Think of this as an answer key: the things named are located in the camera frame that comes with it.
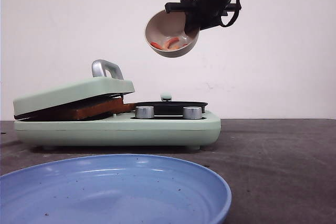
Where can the left silver control knob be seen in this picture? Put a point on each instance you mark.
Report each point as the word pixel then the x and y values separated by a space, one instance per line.
pixel 144 112

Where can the silver control knob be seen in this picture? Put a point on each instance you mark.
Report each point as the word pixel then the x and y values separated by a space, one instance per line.
pixel 144 112
pixel 192 113

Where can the right silver control knob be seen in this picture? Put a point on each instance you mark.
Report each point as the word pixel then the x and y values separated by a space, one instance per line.
pixel 192 113

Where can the sandwich maker hinged lid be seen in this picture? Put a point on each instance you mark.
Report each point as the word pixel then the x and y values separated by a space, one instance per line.
pixel 107 79

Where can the blue plate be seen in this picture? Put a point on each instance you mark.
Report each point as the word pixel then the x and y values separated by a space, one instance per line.
pixel 122 188

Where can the mint green sandwich maker base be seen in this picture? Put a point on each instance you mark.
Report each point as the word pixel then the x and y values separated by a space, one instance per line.
pixel 122 130

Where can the black round frying pan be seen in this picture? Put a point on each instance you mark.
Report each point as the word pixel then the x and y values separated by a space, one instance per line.
pixel 169 107

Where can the pink shrimp pieces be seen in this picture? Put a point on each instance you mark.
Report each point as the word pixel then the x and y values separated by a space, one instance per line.
pixel 170 44

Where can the beige ribbed bowl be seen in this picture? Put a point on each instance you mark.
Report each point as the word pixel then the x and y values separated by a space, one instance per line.
pixel 163 26

